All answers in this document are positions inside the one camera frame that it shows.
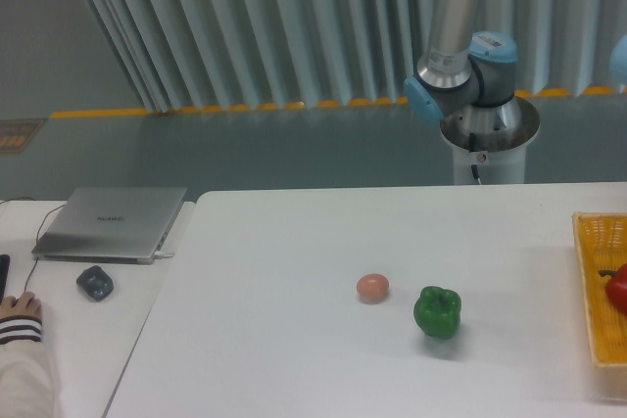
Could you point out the white folding partition screen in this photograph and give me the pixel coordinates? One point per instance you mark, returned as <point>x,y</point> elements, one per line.
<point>235,54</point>

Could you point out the red bell pepper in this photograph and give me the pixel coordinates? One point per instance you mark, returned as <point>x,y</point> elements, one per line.
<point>615,287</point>

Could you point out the small dark grey tray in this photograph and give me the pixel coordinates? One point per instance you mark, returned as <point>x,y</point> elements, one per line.
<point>95,283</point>

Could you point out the forearm in striped sleeve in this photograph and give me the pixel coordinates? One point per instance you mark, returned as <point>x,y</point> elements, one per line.
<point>27,388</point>

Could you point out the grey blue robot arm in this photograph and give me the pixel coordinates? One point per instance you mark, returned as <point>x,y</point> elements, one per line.
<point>482,51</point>

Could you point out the black keyboard edge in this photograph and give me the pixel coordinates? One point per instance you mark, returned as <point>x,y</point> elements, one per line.
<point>5,262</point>

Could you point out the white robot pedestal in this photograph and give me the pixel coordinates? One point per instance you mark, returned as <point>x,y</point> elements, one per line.
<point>489,145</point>

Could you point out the green bell pepper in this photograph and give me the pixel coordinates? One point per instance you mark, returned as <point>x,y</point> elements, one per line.
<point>437,312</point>

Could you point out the silver closed laptop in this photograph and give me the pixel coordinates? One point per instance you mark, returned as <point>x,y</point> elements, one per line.
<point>111,224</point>

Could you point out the person's hand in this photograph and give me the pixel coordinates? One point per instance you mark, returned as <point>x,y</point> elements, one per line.
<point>27,305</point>

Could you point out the brown egg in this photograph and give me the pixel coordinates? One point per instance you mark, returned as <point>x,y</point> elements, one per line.
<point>373,288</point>

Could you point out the yellow woven basket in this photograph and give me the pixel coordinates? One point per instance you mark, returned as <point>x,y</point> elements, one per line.
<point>600,244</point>

